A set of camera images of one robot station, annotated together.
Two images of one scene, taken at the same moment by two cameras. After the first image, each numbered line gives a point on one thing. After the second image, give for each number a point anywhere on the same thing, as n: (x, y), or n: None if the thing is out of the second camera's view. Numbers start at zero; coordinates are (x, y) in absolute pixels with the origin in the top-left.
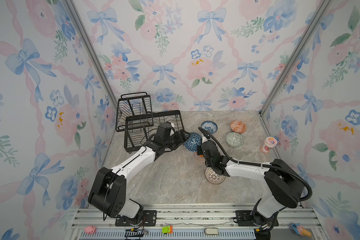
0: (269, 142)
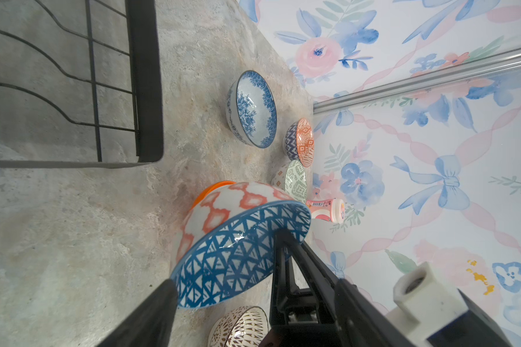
0: (330, 209)
